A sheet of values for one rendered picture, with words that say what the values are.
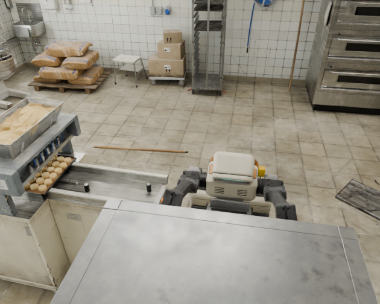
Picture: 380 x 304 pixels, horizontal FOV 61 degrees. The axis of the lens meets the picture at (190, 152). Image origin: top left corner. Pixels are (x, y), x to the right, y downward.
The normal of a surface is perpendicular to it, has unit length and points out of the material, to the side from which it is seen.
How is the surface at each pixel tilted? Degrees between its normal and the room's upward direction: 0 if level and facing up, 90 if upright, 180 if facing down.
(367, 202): 0
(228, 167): 43
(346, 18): 90
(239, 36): 90
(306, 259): 0
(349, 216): 0
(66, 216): 90
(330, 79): 91
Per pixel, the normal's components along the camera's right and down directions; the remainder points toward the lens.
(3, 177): -0.22, 0.55
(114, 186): 0.00, -0.82
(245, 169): -0.12, -0.22
